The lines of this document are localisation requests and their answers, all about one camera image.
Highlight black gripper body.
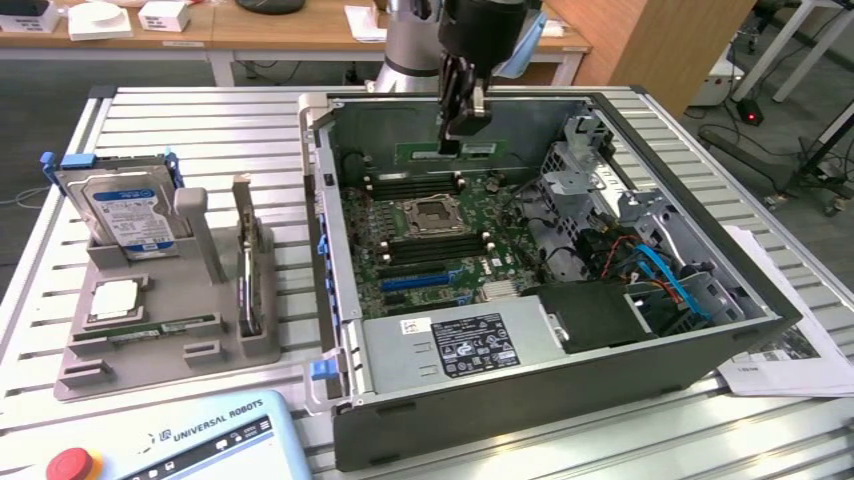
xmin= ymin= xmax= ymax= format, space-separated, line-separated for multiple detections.
xmin=436 ymin=0 xmax=527 ymax=70

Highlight green RAM stick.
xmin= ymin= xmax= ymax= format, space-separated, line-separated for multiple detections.
xmin=78 ymin=314 xmax=220 ymax=344
xmin=392 ymin=139 xmax=513 ymax=162

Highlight RAM slot white clips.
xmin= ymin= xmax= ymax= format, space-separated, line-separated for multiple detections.
xmin=364 ymin=181 xmax=467 ymax=193
xmin=381 ymin=243 xmax=496 ymax=263
xmin=380 ymin=230 xmax=491 ymax=250
xmin=364 ymin=169 xmax=465 ymax=181

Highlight white paper stack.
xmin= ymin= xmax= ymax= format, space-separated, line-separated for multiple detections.
xmin=343 ymin=4 xmax=389 ymax=44

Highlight silver perforated drive cage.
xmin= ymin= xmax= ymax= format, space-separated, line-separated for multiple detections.
xmin=536 ymin=113 xmax=641 ymax=241

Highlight silver CPU socket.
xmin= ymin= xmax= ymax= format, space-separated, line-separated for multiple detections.
xmin=396 ymin=192 xmax=469 ymax=238

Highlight green motherboard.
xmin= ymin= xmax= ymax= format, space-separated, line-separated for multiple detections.
xmin=339 ymin=172 xmax=555 ymax=321

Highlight wooden cabinet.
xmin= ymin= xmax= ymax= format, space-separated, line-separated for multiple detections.
xmin=543 ymin=0 xmax=759 ymax=119

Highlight black round object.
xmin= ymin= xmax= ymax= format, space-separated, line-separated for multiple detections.
xmin=233 ymin=0 xmax=307 ymax=15

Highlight long black expansion slot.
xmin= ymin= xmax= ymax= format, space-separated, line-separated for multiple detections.
xmin=377 ymin=263 xmax=447 ymax=281

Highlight white floor box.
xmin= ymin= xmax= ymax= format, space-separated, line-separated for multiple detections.
xmin=686 ymin=62 xmax=747 ymax=109

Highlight blue expansion slot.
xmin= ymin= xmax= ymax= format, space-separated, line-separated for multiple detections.
xmin=380 ymin=272 xmax=449 ymax=294

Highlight blue card retainer bar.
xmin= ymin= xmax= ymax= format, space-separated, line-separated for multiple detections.
xmin=312 ymin=209 xmax=335 ymax=321

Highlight black box red light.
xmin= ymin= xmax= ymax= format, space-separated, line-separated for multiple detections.
xmin=735 ymin=98 xmax=767 ymax=126

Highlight white labelled cardboard box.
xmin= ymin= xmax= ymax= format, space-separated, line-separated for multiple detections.
xmin=137 ymin=0 xmax=194 ymax=34
xmin=0 ymin=0 xmax=66 ymax=34

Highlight silver disk bay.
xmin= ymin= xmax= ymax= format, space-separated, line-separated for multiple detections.
xmin=612 ymin=189 xmax=755 ymax=326

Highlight grey power supply unit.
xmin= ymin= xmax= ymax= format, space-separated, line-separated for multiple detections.
xmin=359 ymin=294 xmax=572 ymax=396

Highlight black wheeled stand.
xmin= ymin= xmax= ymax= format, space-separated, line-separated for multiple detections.
xmin=699 ymin=99 xmax=854 ymax=216

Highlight white box round dish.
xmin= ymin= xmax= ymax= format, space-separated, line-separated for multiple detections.
xmin=65 ymin=0 xmax=134 ymax=42

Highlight hard disk blue label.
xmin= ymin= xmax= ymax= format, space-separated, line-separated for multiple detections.
xmin=52 ymin=167 xmax=185 ymax=261

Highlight blue disk caddy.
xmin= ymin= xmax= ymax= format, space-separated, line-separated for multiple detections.
xmin=37 ymin=146 xmax=186 ymax=201

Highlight grey parts rack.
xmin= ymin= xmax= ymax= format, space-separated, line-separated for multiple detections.
xmin=52 ymin=172 xmax=283 ymax=404

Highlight black open PC case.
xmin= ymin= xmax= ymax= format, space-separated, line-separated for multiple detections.
xmin=296 ymin=84 xmax=806 ymax=474

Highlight silver CPU chip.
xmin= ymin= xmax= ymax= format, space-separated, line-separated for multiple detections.
xmin=88 ymin=278 xmax=149 ymax=321

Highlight printed paper sheets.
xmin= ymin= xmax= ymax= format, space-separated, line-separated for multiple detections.
xmin=716 ymin=224 xmax=854 ymax=401

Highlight light blue teach pendant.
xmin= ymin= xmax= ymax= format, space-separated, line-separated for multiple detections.
xmin=0 ymin=388 xmax=315 ymax=480

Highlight red emergency stop button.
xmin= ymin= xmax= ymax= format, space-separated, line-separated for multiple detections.
xmin=44 ymin=447 xmax=106 ymax=480

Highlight wooden desk white frame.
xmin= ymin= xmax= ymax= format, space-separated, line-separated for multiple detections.
xmin=0 ymin=0 xmax=593 ymax=87

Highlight black wire loop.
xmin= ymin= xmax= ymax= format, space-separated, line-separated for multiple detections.
xmin=532 ymin=214 xmax=588 ymax=274

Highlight thin red wire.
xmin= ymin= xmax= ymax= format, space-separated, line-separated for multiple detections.
xmin=597 ymin=234 xmax=635 ymax=280

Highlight blue flat wire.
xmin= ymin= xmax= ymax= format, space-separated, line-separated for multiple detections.
xmin=631 ymin=242 xmax=710 ymax=317

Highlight white table frame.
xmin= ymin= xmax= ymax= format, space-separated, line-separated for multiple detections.
xmin=730 ymin=0 xmax=854 ymax=104

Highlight orange red wire bundle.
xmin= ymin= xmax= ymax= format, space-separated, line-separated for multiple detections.
xmin=625 ymin=279 xmax=688 ymax=306

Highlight grey floor cable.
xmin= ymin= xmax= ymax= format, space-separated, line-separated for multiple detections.
xmin=0 ymin=187 xmax=48 ymax=207

